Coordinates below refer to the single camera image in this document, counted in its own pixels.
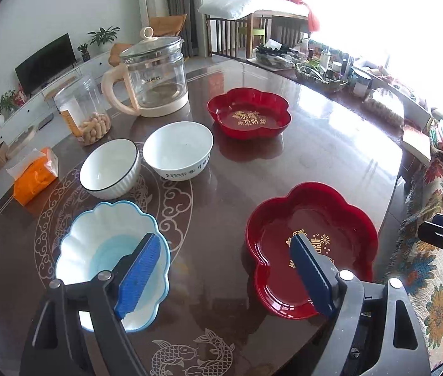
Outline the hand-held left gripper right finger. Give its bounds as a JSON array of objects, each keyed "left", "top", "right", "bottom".
[{"left": 290, "top": 234, "right": 431, "bottom": 376}]

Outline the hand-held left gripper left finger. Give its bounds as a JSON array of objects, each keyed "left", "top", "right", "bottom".
[{"left": 20, "top": 233, "right": 171, "bottom": 376}]

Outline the red flower-shaped plate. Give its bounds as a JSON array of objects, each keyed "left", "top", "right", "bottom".
[
  {"left": 207, "top": 87, "right": 293, "bottom": 139},
  {"left": 245, "top": 182, "right": 379, "bottom": 320}
]

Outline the blue scalloped bowl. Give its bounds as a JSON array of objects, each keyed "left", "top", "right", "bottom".
[{"left": 55, "top": 201, "right": 171, "bottom": 333}]

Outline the white ribbed bowl dark rim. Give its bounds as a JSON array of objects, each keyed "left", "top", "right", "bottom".
[{"left": 79, "top": 138, "right": 143, "bottom": 200}]

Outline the white bowl with printed band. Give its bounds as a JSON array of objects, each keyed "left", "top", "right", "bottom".
[{"left": 142, "top": 121, "right": 214, "bottom": 181}]

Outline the floral blanket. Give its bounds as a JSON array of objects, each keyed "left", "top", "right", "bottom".
[{"left": 392, "top": 157, "right": 443, "bottom": 369}]

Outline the book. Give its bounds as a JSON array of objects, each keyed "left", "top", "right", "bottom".
[{"left": 402, "top": 125, "right": 431, "bottom": 161}]

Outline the orange tissue pack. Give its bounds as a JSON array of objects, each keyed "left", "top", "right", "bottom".
[{"left": 6, "top": 147, "right": 60, "bottom": 206}]

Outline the jar with blue label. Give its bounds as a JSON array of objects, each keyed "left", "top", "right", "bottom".
[{"left": 349, "top": 68, "right": 373, "bottom": 98}]

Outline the clear plastic snack jar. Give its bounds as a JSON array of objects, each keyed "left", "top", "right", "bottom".
[{"left": 54, "top": 74, "right": 112, "bottom": 146}]

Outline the white television cabinet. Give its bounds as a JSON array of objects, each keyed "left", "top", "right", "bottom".
[{"left": 0, "top": 51, "right": 124, "bottom": 153}]

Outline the cluster of cosmetic bottles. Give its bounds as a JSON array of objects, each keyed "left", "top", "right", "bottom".
[{"left": 300, "top": 37, "right": 375, "bottom": 87}]

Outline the leafy plant with red box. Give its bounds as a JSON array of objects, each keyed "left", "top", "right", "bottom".
[{"left": 0, "top": 89, "right": 24, "bottom": 116}]

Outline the black tray of clutter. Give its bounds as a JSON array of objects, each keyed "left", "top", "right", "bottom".
[{"left": 255, "top": 45, "right": 304, "bottom": 67}]

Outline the round wooden stool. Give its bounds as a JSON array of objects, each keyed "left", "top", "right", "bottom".
[{"left": 108, "top": 43, "right": 134, "bottom": 65}]

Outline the black television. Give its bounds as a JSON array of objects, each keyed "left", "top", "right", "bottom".
[{"left": 15, "top": 33, "right": 77, "bottom": 95}]

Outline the large green potted plant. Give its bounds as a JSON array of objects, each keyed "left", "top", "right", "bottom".
[{"left": 87, "top": 26, "right": 121, "bottom": 51}]

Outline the green stool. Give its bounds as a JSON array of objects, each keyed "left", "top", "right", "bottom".
[{"left": 250, "top": 27, "right": 266, "bottom": 48}]

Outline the red cloth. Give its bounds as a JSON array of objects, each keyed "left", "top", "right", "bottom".
[{"left": 266, "top": 0, "right": 322, "bottom": 32}]

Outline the orange wooden folding chair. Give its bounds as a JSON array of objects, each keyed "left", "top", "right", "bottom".
[{"left": 149, "top": 13, "right": 188, "bottom": 44}]

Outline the wooden crib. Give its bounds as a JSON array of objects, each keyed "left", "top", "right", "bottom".
[{"left": 205, "top": 10, "right": 310, "bottom": 61}]

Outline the grey curtain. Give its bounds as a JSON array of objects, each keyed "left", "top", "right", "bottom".
[{"left": 164, "top": 0, "right": 202, "bottom": 57}]

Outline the white pillow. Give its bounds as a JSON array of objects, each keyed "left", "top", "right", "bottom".
[{"left": 198, "top": 0, "right": 310, "bottom": 20}]

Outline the glass kettle cream handle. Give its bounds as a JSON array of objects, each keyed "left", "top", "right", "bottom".
[{"left": 101, "top": 27, "right": 190, "bottom": 118}]

